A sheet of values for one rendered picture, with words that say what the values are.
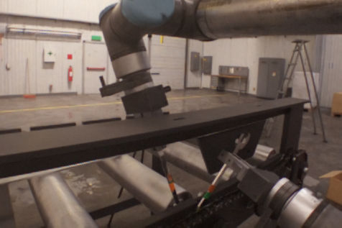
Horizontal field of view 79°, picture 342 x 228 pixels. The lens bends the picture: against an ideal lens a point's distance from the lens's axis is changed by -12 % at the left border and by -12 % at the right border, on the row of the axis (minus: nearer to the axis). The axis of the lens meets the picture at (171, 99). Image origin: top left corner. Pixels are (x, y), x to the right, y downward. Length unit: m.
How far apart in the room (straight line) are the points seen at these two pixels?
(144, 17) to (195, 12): 0.11
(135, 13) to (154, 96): 0.19
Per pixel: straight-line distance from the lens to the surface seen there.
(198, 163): 0.97
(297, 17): 0.34
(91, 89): 10.06
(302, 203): 0.47
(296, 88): 8.73
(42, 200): 0.74
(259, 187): 0.47
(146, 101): 0.51
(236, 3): 0.40
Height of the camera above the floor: 1.27
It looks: 8 degrees down
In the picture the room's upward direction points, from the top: 3 degrees clockwise
